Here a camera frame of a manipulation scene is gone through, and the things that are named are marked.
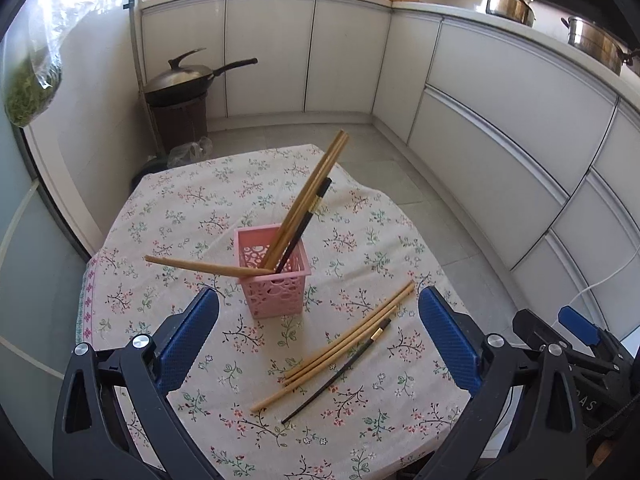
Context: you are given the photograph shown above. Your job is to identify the bamboo chopstick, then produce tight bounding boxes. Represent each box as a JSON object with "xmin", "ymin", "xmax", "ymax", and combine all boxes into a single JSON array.
[
  {"xmin": 267, "ymin": 132, "xmax": 352, "ymax": 271},
  {"xmin": 283, "ymin": 281, "xmax": 414, "ymax": 386},
  {"xmin": 283, "ymin": 280, "xmax": 414, "ymax": 386},
  {"xmin": 144, "ymin": 255, "xmax": 272, "ymax": 278},
  {"xmin": 261, "ymin": 129, "xmax": 347, "ymax": 270},
  {"xmin": 250, "ymin": 306, "xmax": 397, "ymax": 413}
]

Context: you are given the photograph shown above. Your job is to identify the steel stockpot with handle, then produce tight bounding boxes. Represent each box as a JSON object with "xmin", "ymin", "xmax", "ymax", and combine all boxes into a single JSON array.
[{"xmin": 560, "ymin": 16, "xmax": 639, "ymax": 75}]

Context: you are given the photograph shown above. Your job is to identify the black chopstick gold band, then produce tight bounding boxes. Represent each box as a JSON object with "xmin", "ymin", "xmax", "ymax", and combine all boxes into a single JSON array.
[
  {"xmin": 281, "ymin": 316, "xmax": 392, "ymax": 426},
  {"xmin": 276, "ymin": 177, "xmax": 332, "ymax": 273}
]

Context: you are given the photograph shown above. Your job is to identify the floral tablecloth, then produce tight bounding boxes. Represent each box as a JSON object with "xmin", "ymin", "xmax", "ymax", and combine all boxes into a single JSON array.
[{"xmin": 76, "ymin": 144, "xmax": 469, "ymax": 479}]

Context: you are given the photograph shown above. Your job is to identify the pink perforated utensil basket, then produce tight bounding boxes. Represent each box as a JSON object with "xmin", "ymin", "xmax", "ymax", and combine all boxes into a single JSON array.
[{"xmin": 234, "ymin": 224, "xmax": 311, "ymax": 320}]

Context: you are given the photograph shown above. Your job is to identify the dark green dustpan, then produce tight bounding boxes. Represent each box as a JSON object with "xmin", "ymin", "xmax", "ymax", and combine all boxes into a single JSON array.
[{"xmin": 130, "ymin": 156, "xmax": 168, "ymax": 192}]

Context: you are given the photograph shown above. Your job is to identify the black wok with lid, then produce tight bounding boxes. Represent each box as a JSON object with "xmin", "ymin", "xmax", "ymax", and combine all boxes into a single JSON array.
[{"xmin": 143, "ymin": 48, "xmax": 258, "ymax": 107}]

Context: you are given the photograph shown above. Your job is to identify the plastic bag of greens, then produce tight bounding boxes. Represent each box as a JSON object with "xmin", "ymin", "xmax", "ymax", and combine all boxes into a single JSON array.
[{"xmin": 1, "ymin": 0, "xmax": 64, "ymax": 128}]

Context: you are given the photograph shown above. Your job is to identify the clear plastic bag on floor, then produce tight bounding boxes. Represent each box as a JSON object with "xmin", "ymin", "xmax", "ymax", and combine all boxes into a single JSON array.
[{"xmin": 167, "ymin": 136, "xmax": 213, "ymax": 169}]

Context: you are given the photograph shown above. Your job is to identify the dark brown bin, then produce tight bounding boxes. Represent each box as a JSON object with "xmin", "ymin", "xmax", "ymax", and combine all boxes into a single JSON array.
[{"xmin": 151, "ymin": 94, "xmax": 207, "ymax": 153}]

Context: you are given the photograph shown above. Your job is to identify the white kitchen cabinets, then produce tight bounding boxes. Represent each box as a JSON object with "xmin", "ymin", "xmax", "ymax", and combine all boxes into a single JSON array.
[{"xmin": 134, "ymin": 0, "xmax": 639, "ymax": 338}]

